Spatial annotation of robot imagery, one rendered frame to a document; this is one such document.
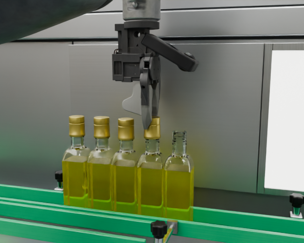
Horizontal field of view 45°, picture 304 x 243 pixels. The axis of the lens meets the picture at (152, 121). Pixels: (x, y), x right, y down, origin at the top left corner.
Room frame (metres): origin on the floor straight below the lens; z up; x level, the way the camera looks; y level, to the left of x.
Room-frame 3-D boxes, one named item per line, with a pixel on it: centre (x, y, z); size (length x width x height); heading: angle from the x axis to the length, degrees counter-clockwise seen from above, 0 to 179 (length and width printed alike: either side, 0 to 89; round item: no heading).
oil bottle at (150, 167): (0.75, 0.00, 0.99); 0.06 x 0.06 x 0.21; 74
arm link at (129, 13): (0.75, 0.02, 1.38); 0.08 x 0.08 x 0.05
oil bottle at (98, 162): (0.78, 0.11, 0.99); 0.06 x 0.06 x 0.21; 74
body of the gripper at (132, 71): (0.76, 0.03, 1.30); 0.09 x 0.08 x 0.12; 74
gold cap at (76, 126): (0.80, 0.17, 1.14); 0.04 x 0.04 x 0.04
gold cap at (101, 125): (0.78, 0.11, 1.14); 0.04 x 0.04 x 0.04
